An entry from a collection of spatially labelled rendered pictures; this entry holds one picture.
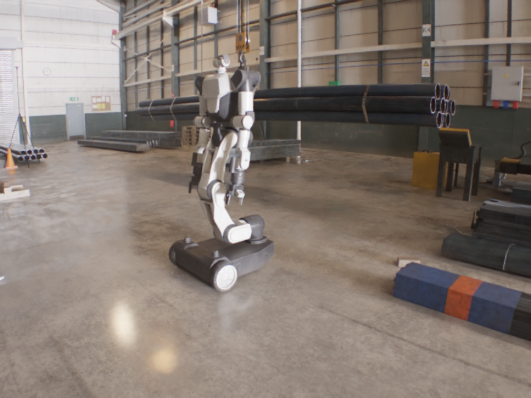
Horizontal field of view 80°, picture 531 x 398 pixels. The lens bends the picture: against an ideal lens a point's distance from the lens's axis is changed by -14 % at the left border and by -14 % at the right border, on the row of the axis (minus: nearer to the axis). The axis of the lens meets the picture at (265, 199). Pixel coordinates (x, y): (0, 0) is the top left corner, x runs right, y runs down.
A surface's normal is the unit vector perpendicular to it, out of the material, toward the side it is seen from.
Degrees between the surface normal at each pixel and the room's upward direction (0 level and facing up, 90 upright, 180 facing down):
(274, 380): 0
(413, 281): 90
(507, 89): 90
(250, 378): 0
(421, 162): 90
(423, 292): 90
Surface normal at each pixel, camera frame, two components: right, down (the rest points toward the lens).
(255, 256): 0.73, 0.15
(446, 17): -0.69, 0.16
